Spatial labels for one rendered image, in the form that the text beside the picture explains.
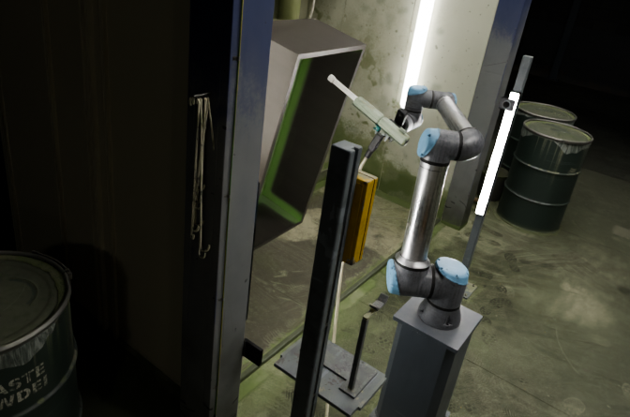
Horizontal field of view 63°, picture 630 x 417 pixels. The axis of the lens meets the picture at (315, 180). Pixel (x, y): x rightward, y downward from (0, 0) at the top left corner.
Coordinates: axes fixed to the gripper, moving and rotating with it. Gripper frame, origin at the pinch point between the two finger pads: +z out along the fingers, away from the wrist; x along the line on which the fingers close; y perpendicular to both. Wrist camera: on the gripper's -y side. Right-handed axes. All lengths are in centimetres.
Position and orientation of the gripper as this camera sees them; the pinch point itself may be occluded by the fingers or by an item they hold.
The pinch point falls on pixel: (382, 129)
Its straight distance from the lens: 235.9
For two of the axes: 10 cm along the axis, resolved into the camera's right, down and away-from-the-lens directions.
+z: -5.9, 2.8, -7.6
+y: -4.1, 7.1, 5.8
